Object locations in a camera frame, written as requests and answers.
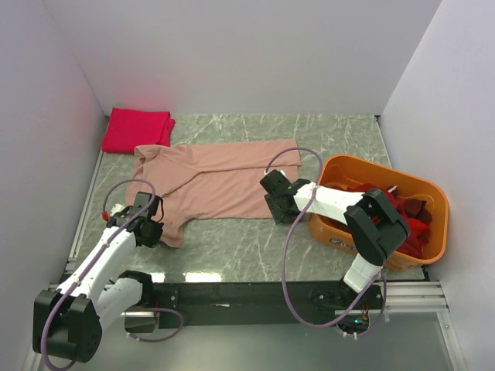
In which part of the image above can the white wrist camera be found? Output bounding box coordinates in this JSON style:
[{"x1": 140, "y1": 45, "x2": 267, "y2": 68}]
[
  {"x1": 101, "y1": 204, "x2": 125, "y2": 221},
  {"x1": 264, "y1": 168, "x2": 285, "y2": 175}
]

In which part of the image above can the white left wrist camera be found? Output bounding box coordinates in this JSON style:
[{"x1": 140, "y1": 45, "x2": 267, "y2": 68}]
[{"x1": 101, "y1": 204, "x2": 125, "y2": 221}]

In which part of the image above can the black base beam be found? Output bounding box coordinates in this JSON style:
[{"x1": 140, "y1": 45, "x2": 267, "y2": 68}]
[{"x1": 142, "y1": 281, "x2": 384, "y2": 327}]

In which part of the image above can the dark red t shirt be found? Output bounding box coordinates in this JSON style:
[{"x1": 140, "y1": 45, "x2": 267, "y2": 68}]
[{"x1": 322, "y1": 183, "x2": 432, "y2": 259}]

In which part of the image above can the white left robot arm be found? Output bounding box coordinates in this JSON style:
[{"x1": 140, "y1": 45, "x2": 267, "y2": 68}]
[{"x1": 32, "y1": 192, "x2": 163, "y2": 363}]

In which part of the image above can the bright red t shirt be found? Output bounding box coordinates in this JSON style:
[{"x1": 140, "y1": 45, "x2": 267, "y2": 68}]
[{"x1": 407, "y1": 218, "x2": 430, "y2": 243}]

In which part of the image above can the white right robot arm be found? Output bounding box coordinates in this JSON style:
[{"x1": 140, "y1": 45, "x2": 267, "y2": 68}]
[{"x1": 260, "y1": 170, "x2": 411, "y2": 308}]

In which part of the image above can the folded magenta t shirt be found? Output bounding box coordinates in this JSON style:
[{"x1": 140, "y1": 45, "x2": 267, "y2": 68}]
[{"x1": 101, "y1": 107, "x2": 176, "y2": 154}]

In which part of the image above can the pink t shirt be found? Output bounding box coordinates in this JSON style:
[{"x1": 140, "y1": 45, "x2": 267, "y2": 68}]
[{"x1": 125, "y1": 138, "x2": 302, "y2": 248}]

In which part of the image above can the orange plastic bin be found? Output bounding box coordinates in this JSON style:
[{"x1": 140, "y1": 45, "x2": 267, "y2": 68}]
[{"x1": 318, "y1": 155, "x2": 449, "y2": 271}]

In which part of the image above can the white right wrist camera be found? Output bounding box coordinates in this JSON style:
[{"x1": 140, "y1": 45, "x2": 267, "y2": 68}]
[{"x1": 264, "y1": 168, "x2": 285, "y2": 175}]

